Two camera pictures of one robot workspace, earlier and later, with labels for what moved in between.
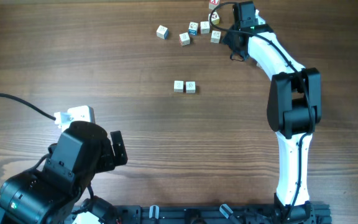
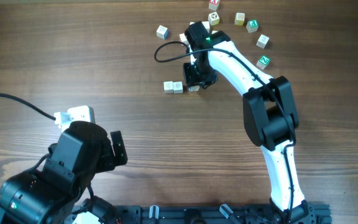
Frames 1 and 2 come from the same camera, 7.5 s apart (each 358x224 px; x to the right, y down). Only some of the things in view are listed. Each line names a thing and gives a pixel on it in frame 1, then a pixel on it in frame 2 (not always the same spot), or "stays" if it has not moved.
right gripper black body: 229,41 -> 198,74
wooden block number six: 178,86 -> 168,87
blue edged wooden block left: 162,32 stays
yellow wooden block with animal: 215,18 stays
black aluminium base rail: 217,214 stays
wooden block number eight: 184,39 stays
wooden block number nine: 190,87 -> 178,87
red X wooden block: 213,4 stays
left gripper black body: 107,162 stays
